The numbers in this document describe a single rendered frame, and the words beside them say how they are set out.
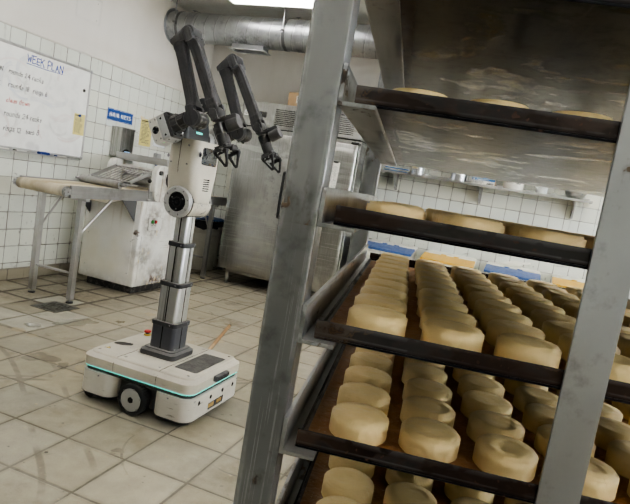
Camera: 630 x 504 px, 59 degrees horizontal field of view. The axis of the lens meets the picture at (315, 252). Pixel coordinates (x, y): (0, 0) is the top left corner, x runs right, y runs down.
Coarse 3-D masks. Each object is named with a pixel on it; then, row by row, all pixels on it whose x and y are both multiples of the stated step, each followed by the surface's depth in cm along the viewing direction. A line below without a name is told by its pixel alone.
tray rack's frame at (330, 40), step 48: (336, 0) 40; (336, 48) 40; (336, 96) 41; (624, 144) 38; (288, 192) 42; (624, 192) 39; (288, 240) 42; (624, 240) 39; (288, 288) 43; (624, 288) 39; (288, 336) 43; (576, 336) 40; (288, 384) 43; (576, 384) 40; (576, 432) 41; (240, 480) 45; (576, 480) 41
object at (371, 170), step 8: (368, 152) 101; (368, 160) 101; (376, 160) 101; (368, 168) 101; (376, 168) 101; (368, 176) 101; (376, 176) 101; (360, 184) 102; (368, 184) 101; (376, 184) 101; (360, 192) 102; (368, 192) 102; (360, 232) 102; (368, 232) 103; (352, 240) 103; (360, 240) 103; (352, 248) 103; (360, 248) 103; (352, 256) 103
